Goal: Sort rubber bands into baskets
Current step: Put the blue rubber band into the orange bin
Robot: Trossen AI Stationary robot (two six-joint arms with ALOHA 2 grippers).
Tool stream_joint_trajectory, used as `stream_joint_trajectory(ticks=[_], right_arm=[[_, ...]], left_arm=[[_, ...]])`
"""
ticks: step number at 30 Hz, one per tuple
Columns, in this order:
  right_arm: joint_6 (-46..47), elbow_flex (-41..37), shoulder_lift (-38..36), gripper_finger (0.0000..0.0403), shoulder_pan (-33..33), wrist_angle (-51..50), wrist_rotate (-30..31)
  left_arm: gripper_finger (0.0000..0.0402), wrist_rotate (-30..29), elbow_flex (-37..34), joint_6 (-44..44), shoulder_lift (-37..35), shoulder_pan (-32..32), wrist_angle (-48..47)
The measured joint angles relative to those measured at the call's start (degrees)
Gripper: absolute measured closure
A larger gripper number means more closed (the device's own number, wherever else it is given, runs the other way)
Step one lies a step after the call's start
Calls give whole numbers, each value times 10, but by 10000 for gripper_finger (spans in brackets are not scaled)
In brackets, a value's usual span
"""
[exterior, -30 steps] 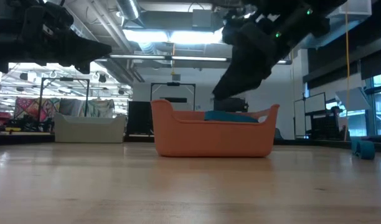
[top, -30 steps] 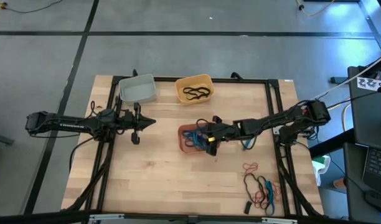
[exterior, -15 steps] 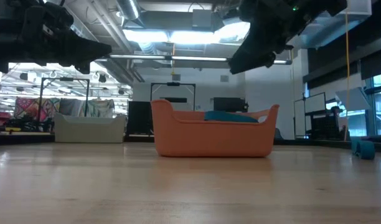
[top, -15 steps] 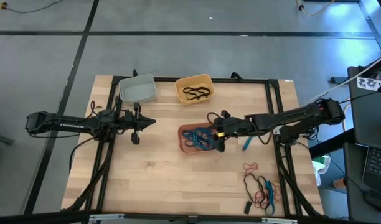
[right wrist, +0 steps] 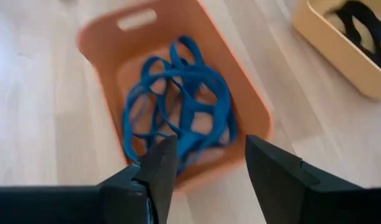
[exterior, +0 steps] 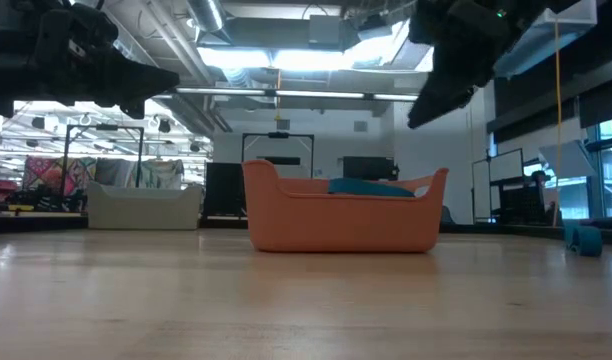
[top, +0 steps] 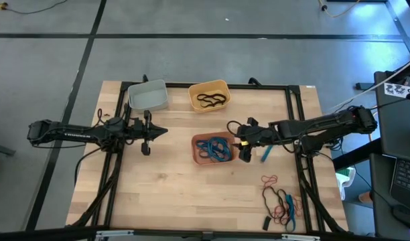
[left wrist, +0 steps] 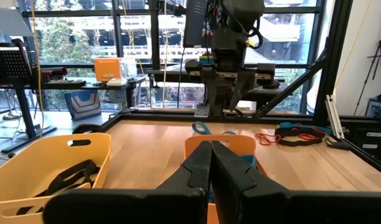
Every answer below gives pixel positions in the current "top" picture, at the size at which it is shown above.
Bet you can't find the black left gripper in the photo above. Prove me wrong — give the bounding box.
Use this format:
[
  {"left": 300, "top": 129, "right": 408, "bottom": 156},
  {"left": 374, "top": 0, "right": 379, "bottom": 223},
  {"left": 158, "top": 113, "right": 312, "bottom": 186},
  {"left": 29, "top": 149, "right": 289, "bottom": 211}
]
[{"left": 134, "top": 110, "right": 169, "bottom": 157}]

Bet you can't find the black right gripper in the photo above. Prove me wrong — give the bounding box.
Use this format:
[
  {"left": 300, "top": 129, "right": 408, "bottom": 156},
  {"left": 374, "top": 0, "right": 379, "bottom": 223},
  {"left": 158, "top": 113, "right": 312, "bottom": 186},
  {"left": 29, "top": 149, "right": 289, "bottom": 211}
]
[{"left": 232, "top": 117, "right": 276, "bottom": 164}]

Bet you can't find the teal rubber band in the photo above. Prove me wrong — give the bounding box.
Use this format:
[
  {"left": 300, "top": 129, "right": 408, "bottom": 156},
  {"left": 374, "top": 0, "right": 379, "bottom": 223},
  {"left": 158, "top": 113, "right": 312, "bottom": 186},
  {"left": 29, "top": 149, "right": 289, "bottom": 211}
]
[{"left": 206, "top": 136, "right": 232, "bottom": 160}]

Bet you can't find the wide blue rubber band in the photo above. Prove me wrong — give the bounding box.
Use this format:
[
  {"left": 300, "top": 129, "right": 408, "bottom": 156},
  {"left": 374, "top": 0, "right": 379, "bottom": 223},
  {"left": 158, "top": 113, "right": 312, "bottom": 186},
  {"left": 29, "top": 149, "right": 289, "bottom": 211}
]
[{"left": 284, "top": 193, "right": 297, "bottom": 234}]

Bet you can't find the grey plastic basket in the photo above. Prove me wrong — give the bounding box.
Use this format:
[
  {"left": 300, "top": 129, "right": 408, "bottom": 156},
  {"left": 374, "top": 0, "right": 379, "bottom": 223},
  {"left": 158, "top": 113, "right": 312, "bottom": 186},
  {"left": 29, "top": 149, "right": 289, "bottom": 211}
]
[{"left": 127, "top": 79, "right": 169, "bottom": 114}]

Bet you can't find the orange plastic basket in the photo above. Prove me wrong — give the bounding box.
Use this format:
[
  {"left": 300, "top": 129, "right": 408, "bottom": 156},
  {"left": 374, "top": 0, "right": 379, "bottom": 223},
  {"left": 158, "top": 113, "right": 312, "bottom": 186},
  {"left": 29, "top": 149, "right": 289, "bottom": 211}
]
[{"left": 190, "top": 131, "right": 240, "bottom": 166}]

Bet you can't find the yellow plastic basket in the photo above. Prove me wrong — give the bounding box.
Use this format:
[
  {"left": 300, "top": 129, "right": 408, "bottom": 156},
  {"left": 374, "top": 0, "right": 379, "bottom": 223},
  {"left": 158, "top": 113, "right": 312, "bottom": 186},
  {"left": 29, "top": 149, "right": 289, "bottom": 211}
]
[{"left": 188, "top": 79, "right": 232, "bottom": 113}]

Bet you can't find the white and green object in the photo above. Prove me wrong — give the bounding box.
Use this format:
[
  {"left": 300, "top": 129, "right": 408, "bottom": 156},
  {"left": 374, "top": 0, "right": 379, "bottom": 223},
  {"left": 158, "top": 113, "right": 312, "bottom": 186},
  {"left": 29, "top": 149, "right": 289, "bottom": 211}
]
[{"left": 335, "top": 166, "right": 356, "bottom": 201}]

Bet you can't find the black desk strut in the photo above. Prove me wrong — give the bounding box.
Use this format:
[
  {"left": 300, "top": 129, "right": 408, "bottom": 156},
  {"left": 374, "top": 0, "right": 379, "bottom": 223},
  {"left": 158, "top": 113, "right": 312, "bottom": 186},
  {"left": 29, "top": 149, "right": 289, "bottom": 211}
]
[{"left": 332, "top": 137, "right": 383, "bottom": 171}]

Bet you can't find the black desk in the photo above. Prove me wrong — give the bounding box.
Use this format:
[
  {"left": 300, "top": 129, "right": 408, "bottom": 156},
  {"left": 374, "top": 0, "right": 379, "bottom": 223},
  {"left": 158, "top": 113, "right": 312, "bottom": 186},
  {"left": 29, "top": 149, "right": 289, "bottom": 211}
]
[{"left": 372, "top": 70, "right": 410, "bottom": 241}]

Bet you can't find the black overhead beam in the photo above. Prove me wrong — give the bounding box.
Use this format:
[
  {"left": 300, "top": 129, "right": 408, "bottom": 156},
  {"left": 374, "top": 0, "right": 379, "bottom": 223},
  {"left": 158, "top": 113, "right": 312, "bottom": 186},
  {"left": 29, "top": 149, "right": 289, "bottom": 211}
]
[{"left": 0, "top": 226, "right": 410, "bottom": 241}]

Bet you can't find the grey metal bar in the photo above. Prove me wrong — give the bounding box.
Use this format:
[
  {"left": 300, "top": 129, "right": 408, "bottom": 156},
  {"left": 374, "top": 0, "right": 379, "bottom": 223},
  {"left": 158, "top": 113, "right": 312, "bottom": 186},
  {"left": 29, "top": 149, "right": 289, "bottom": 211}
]
[{"left": 0, "top": 140, "right": 17, "bottom": 157}]

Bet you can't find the white printed paper tag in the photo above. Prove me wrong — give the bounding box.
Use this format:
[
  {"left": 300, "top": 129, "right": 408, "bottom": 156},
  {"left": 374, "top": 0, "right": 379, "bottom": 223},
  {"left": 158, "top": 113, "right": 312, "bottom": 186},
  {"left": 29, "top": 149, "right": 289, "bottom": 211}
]
[{"left": 383, "top": 82, "right": 410, "bottom": 99}]

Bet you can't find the black laptop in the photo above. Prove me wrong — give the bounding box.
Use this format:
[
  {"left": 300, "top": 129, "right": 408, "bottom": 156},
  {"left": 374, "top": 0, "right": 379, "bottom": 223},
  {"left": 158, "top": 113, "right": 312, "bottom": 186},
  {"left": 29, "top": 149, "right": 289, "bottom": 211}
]
[{"left": 389, "top": 157, "right": 410, "bottom": 212}]

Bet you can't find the black computer mouse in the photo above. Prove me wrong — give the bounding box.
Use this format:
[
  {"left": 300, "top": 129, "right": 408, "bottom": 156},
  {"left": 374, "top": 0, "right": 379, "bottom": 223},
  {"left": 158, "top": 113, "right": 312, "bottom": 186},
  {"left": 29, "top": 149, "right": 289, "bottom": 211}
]
[{"left": 392, "top": 204, "right": 410, "bottom": 232}]

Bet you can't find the black metal stand leg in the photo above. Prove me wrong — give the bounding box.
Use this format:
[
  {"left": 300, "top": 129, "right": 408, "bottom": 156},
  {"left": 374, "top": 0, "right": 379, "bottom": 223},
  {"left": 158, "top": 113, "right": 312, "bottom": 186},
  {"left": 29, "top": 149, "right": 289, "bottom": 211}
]
[{"left": 385, "top": 0, "right": 410, "bottom": 57}]

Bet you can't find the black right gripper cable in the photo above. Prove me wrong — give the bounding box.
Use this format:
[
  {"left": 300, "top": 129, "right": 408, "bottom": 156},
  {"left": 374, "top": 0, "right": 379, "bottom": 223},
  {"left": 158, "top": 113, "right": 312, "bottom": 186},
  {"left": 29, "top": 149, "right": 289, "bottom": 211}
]
[{"left": 226, "top": 120, "right": 243, "bottom": 137}]

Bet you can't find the black aluminium table frame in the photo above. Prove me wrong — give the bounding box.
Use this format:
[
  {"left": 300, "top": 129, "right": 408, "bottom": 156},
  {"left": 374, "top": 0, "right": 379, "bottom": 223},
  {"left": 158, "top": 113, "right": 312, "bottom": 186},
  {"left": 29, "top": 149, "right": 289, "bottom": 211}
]
[{"left": 66, "top": 76, "right": 349, "bottom": 235}]

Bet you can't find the black left elbow cable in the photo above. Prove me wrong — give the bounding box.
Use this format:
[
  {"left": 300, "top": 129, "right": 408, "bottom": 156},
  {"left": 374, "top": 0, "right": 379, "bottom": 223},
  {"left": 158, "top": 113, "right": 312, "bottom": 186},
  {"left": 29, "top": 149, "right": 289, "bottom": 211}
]
[{"left": 96, "top": 108, "right": 108, "bottom": 127}]

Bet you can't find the black base cable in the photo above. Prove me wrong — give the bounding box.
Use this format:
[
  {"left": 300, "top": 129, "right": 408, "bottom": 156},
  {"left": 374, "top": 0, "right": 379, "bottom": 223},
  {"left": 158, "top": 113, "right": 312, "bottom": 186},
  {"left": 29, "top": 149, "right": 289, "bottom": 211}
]
[{"left": 74, "top": 147, "right": 104, "bottom": 187}]

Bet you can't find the silver bracket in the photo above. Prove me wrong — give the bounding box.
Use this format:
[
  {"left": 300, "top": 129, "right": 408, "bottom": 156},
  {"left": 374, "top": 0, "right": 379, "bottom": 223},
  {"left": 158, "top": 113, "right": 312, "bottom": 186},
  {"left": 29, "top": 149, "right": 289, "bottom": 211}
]
[
  {"left": 281, "top": 233, "right": 322, "bottom": 241},
  {"left": 95, "top": 229, "right": 135, "bottom": 240}
]

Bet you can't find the white cable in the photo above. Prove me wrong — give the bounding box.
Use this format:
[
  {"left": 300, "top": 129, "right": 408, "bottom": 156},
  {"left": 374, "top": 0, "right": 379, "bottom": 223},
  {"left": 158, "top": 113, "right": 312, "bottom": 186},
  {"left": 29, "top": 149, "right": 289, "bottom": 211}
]
[{"left": 325, "top": 55, "right": 410, "bottom": 113}]

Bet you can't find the yellow hanging cable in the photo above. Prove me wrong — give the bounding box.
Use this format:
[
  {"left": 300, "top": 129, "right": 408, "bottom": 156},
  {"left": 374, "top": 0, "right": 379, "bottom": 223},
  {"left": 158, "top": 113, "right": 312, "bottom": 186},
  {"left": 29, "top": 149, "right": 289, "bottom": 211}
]
[{"left": 318, "top": 0, "right": 361, "bottom": 19}]

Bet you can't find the black floor cable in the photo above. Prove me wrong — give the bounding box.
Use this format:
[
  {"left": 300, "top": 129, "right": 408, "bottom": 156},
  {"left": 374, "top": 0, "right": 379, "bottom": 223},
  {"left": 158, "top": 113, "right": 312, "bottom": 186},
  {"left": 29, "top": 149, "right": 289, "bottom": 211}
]
[{"left": 5, "top": 0, "right": 69, "bottom": 15}]

